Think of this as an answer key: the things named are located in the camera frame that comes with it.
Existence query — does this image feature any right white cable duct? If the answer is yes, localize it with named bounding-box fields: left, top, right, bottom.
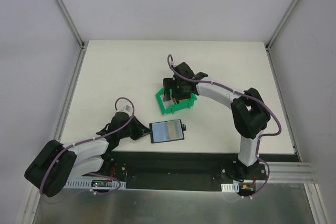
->
left=221, top=183, right=239, bottom=193

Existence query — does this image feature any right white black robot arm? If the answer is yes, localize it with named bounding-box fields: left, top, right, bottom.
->
left=163, top=62, right=270, bottom=179

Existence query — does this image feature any black leather card holder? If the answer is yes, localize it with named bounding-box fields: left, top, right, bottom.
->
left=149, top=119, right=186, bottom=144

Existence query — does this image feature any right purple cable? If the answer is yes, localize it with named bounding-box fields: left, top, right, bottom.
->
left=167, top=55, right=283, bottom=203

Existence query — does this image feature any aluminium frame rail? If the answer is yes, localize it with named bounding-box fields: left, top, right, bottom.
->
left=269, top=162, right=317, bottom=184

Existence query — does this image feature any white cable duct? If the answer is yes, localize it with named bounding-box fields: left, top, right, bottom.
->
left=221, top=183, right=239, bottom=193
left=64, top=178, right=126, bottom=190

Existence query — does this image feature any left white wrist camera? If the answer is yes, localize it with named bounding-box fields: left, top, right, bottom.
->
left=117, top=105, right=133, bottom=114

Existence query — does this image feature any purple cable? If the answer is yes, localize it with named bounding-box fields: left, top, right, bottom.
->
left=167, top=55, right=283, bottom=203
left=39, top=98, right=135, bottom=196

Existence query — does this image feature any left white cable duct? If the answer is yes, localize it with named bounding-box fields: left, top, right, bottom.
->
left=64, top=178, right=126, bottom=190

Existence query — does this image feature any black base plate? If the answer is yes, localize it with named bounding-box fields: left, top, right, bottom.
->
left=96, top=151, right=266, bottom=191

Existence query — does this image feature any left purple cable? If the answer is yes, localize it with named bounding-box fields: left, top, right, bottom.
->
left=39, top=98, right=135, bottom=196

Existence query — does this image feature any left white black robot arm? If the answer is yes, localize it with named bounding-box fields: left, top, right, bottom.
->
left=24, top=111, right=151, bottom=198

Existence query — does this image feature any green plastic bin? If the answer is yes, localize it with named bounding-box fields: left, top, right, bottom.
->
left=155, top=88, right=197, bottom=115

